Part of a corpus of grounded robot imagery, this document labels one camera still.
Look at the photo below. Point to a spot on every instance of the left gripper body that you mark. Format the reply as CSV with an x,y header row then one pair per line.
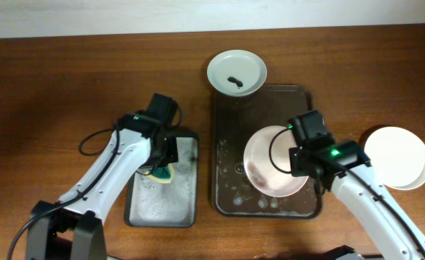
x,y
169,154

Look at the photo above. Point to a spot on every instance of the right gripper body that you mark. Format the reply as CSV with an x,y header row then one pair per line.
x,y
297,163

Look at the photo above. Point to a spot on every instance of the green and yellow sponge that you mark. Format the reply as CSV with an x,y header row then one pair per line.
x,y
163,175

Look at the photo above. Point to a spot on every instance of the pink plate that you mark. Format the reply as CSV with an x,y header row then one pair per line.
x,y
267,163

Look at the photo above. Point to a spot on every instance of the cream white plate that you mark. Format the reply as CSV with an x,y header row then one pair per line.
x,y
398,157

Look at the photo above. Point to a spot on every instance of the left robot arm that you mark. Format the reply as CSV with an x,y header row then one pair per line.
x,y
72,228

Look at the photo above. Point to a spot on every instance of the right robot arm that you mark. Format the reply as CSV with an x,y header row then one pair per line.
x,y
344,169

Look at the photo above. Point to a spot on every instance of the dark green soapy tray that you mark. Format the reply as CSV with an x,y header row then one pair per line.
x,y
167,205

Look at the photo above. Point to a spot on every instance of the brown plastic tray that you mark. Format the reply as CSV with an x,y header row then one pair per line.
x,y
236,119

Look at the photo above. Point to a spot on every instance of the pale green plate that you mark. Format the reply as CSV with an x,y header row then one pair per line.
x,y
236,73

